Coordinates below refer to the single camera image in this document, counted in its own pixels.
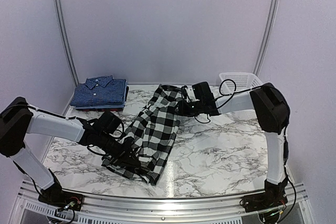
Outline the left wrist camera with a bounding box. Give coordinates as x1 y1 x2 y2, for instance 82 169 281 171
92 111 122 135

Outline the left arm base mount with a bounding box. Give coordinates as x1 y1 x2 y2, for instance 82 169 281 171
38 191 84 211

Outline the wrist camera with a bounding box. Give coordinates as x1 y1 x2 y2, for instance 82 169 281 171
92 111 122 135
181 82 214 104

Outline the right wall aluminium rail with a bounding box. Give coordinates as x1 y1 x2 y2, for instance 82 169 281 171
253 0 279 76

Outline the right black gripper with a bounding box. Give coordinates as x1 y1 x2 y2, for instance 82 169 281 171
172 100 204 117

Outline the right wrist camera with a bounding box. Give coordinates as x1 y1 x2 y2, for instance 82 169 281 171
181 82 214 104

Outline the left wall aluminium rail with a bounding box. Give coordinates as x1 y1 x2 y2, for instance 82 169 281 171
54 0 79 87

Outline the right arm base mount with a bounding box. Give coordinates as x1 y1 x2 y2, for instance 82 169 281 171
239 193 288 212

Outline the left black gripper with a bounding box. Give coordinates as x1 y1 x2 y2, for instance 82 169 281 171
97 132 141 167

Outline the black white plaid shirt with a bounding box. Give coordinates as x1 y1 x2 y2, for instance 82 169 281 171
102 84 182 185

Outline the white plastic basket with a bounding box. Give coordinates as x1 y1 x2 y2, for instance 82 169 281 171
219 72 263 94

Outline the front aluminium frame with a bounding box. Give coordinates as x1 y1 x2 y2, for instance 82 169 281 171
9 180 317 223

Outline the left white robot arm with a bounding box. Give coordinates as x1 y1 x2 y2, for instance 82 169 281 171
1 97 141 206

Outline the blue checked folded shirt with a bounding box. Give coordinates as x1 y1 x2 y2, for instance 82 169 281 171
70 76 128 107

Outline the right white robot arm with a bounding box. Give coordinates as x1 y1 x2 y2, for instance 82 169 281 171
176 82 290 207

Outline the wall aluminium rail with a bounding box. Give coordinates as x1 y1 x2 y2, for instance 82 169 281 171
253 0 279 76
54 0 79 87

